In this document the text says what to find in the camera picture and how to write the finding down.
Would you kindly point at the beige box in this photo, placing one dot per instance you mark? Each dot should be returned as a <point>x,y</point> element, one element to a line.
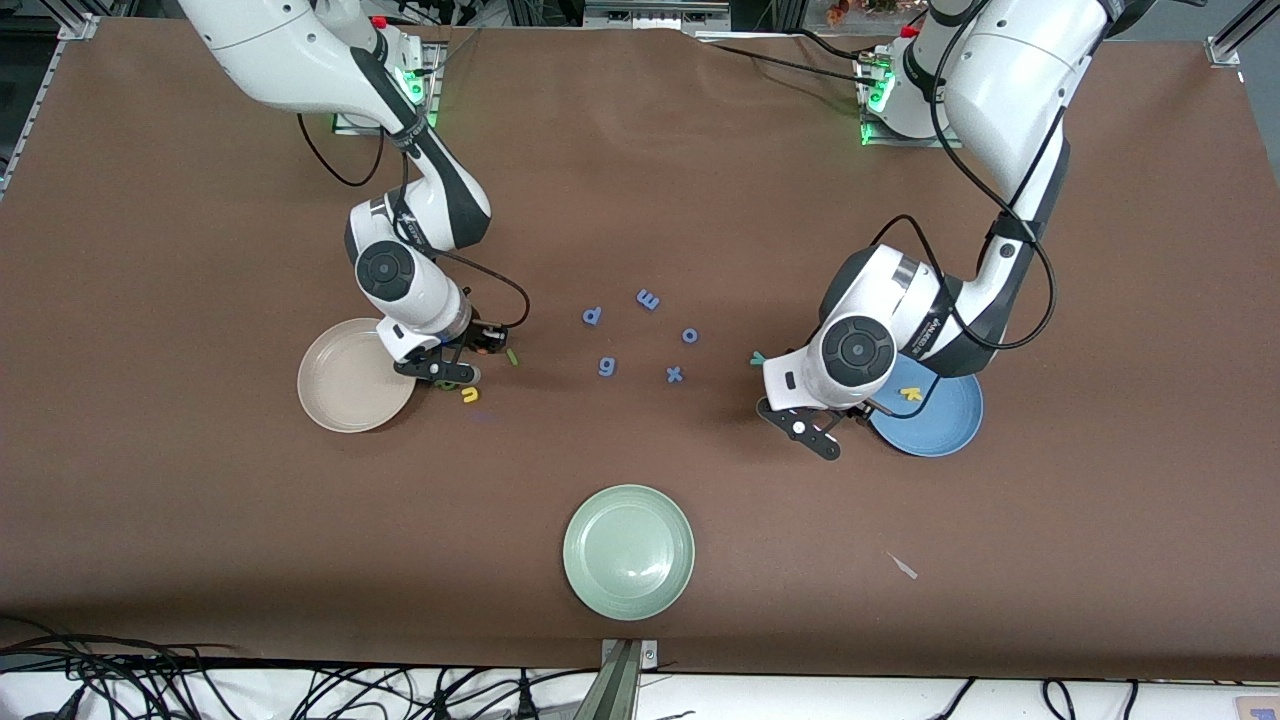
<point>1260,710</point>

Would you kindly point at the small white paper scrap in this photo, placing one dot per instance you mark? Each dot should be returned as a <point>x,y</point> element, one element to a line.
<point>905,569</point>

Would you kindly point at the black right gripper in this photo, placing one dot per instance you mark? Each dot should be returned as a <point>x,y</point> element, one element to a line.
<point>477,338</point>

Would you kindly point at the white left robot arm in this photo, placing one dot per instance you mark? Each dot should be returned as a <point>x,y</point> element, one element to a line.
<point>1010,80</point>

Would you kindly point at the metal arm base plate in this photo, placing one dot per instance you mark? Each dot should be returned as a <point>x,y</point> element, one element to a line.
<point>425,120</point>
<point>890,140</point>

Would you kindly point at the brown table cover mat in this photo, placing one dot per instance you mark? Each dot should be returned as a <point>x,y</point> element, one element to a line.
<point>640,200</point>

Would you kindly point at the metal table edge bracket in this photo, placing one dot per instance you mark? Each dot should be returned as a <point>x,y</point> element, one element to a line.
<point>620,690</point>

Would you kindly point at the pale green plate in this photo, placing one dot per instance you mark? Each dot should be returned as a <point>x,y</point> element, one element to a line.
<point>628,552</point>

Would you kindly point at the blue plate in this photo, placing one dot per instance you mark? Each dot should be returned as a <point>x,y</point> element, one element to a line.
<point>940,425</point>

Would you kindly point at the orange decoration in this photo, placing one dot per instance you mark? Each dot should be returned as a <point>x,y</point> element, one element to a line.
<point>838,10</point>

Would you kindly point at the blue foam letter m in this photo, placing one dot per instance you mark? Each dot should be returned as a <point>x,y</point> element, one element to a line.
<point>648,300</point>

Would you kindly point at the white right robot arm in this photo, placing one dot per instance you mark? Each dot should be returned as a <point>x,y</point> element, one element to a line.
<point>280,50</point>

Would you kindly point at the beige plate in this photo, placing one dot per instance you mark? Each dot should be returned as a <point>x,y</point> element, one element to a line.
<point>340,390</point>

